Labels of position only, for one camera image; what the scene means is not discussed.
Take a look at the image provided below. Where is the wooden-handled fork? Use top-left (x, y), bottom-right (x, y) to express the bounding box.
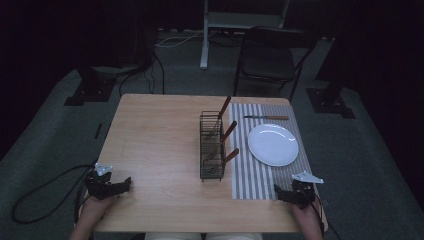
top-left (203, 147), bottom-right (240, 174)
top-left (203, 95), bottom-right (232, 140)

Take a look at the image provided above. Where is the person's right hand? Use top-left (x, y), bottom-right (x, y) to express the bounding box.
top-left (288, 201), bottom-right (322, 232)

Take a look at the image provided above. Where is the black stand base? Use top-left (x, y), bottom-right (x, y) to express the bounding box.
top-left (63, 64), bottom-right (118, 108)
top-left (305, 87), bottom-right (357, 120)

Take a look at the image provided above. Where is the black floor cable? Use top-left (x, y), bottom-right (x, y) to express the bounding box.
top-left (118, 46), bottom-right (167, 98)

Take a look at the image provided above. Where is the person's left hand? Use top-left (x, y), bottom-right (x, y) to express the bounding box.
top-left (79, 195), bottom-right (118, 229)

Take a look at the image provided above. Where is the wooden-handled knife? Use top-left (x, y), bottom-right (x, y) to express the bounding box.
top-left (242, 114), bottom-right (290, 121)

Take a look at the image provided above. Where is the white metal stand frame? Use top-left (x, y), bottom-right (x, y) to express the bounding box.
top-left (199, 0), bottom-right (291, 70)

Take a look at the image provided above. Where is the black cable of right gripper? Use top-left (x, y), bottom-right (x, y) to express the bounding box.
top-left (309, 191), bottom-right (343, 240)

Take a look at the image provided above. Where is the black folding chair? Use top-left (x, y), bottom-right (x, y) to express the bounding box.
top-left (232, 25), bottom-right (318, 104)

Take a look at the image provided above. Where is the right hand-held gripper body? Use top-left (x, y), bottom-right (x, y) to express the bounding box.
top-left (288, 170), bottom-right (325, 211)

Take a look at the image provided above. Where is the black wire cutlery rack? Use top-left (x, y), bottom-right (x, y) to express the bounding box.
top-left (199, 110), bottom-right (227, 183)

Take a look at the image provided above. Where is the white round plate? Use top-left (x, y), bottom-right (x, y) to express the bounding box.
top-left (247, 123), bottom-right (300, 168)

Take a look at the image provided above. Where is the striped grey placemat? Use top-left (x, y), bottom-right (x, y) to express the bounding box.
top-left (228, 102), bottom-right (314, 201)

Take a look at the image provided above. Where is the white floor cable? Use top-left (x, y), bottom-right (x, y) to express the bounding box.
top-left (154, 29), bottom-right (218, 49)

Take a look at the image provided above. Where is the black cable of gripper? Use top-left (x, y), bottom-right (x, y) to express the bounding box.
top-left (309, 191), bottom-right (343, 240)
top-left (11, 162), bottom-right (98, 225)

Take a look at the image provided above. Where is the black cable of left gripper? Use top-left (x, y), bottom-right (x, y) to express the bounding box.
top-left (11, 162), bottom-right (98, 225)

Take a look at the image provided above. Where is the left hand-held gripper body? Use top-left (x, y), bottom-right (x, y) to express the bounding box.
top-left (84, 162), bottom-right (118, 201)

